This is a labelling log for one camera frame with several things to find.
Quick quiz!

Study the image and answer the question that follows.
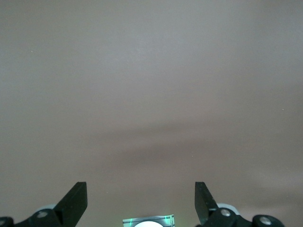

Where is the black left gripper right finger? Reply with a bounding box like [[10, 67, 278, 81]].
[[195, 181, 285, 227]]

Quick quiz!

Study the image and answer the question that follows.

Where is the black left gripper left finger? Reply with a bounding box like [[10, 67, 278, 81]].
[[0, 181, 88, 227]]

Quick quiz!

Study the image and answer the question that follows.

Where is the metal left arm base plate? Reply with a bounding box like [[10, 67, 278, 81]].
[[122, 213, 176, 227]]

